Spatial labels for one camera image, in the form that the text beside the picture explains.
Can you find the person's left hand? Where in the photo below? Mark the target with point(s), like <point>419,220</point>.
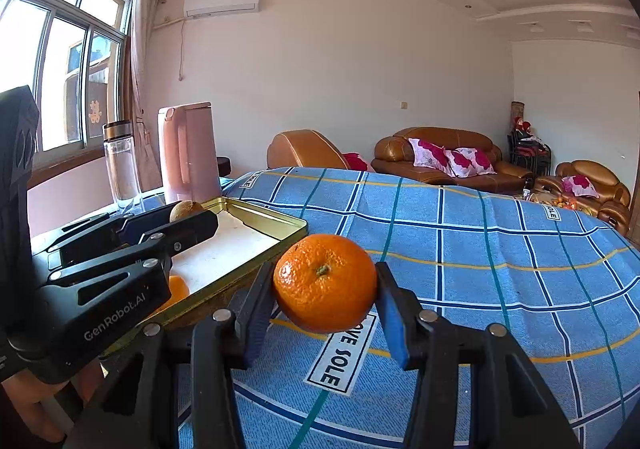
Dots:
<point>30,404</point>

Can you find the dark round stool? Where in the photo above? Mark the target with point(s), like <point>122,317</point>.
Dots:
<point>224,166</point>

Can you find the brown leather three-seat sofa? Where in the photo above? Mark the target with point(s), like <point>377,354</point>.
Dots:
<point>390,154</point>

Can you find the orange mandarin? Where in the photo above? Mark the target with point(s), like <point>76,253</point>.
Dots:
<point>177,291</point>
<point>325,284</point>

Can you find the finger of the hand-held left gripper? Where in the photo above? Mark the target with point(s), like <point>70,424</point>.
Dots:
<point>190,229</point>
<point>145,224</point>

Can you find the golden tin tray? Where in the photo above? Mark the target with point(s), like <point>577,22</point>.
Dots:
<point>225,249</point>

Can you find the white wall air conditioner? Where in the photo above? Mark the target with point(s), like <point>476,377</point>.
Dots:
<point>222,1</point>

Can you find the brown leather armchair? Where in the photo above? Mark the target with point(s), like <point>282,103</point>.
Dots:
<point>300,149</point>
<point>612,189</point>

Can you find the sliding glass window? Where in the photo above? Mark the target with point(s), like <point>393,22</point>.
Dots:
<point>65,54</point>

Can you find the coffee table with snacks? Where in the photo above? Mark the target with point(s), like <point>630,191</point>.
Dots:
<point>555,200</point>

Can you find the pink curtain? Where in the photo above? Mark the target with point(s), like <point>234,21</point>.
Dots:
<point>142,54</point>

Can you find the stack of dark chairs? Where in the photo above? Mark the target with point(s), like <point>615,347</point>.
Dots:
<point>530,154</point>

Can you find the clear glass bottle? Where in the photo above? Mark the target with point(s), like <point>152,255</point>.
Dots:
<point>122,164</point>

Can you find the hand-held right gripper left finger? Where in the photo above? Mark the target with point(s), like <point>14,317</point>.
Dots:
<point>257,314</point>

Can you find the blue plaid tablecloth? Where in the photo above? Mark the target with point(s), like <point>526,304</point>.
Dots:
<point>475,254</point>

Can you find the small tan fruit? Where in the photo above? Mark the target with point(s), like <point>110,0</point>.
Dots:
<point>186,210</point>

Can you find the floral pink white pillow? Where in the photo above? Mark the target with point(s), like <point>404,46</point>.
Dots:
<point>580,186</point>
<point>472,161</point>
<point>430,155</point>

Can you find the red plush toy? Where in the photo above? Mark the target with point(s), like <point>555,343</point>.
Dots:
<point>525,125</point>

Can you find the tall woven vase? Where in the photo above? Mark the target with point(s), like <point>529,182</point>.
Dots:
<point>517,115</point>

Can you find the pink electric kettle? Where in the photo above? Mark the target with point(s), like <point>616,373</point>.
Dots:
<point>190,154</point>

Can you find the red pillow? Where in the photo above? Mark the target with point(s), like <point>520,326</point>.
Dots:
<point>356,162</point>

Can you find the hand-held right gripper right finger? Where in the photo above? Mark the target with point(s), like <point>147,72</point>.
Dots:
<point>392,324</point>

